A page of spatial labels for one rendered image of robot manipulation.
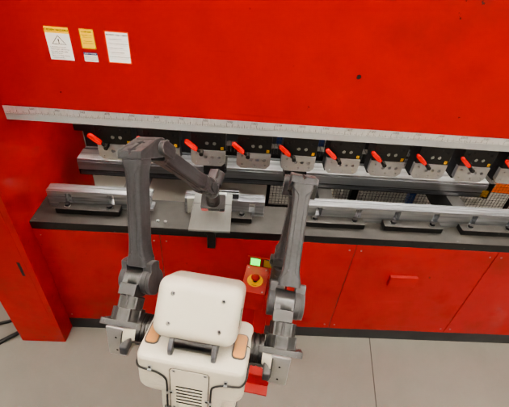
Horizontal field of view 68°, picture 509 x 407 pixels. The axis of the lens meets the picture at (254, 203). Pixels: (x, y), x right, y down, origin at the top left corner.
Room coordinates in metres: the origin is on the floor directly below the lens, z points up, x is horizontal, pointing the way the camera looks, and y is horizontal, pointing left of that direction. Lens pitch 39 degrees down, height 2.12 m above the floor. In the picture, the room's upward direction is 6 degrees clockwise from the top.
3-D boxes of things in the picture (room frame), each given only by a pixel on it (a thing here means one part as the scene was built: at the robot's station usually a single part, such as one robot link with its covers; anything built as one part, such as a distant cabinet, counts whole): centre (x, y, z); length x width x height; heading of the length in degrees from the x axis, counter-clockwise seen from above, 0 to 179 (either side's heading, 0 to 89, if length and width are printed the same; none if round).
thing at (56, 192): (1.41, 0.75, 0.92); 0.50 x 0.06 x 0.10; 94
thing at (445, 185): (1.77, -0.18, 0.93); 2.30 x 0.14 x 0.10; 94
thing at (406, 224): (1.45, -0.81, 0.89); 0.30 x 0.05 x 0.03; 94
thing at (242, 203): (1.45, 0.15, 0.92); 0.39 x 0.06 x 0.10; 94
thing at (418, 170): (1.51, -0.77, 1.26); 0.15 x 0.09 x 0.17; 94
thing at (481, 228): (1.48, -1.20, 0.89); 0.30 x 0.05 x 0.03; 94
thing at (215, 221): (1.30, 0.19, 1.00); 0.26 x 0.18 x 0.01; 4
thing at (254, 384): (1.07, -0.08, 0.06); 0.25 x 0.20 x 0.12; 174
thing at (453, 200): (1.91, -1.12, 0.81); 0.64 x 0.08 x 0.14; 4
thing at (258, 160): (1.45, 0.03, 1.26); 0.15 x 0.09 x 0.17; 94
